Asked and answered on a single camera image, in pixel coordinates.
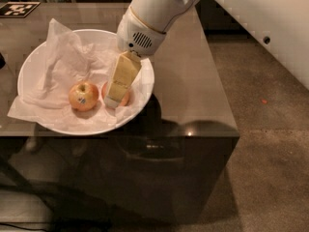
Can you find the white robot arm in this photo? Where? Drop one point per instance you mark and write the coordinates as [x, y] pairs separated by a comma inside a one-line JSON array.
[[280, 26]]

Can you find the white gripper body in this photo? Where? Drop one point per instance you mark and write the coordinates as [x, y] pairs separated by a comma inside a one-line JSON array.
[[136, 36]]

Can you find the red-yellow apple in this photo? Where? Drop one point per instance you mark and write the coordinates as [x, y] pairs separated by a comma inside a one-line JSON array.
[[126, 100]]

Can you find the black white marker tag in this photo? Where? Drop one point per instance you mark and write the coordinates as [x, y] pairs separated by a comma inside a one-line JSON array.
[[17, 9]]

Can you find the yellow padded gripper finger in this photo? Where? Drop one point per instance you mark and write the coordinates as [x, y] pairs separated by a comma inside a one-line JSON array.
[[127, 68]]

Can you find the yellow-red apple with sticker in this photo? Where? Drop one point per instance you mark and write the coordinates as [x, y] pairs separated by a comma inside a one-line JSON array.
[[83, 96]]

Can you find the white bowl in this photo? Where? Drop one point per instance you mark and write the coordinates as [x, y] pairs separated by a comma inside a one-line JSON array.
[[35, 71]]

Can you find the white crumpled paper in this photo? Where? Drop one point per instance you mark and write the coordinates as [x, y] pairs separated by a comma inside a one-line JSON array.
[[70, 62]]

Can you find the dark object at left edge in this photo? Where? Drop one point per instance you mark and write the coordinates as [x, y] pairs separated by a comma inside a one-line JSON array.
[[2, 61]]

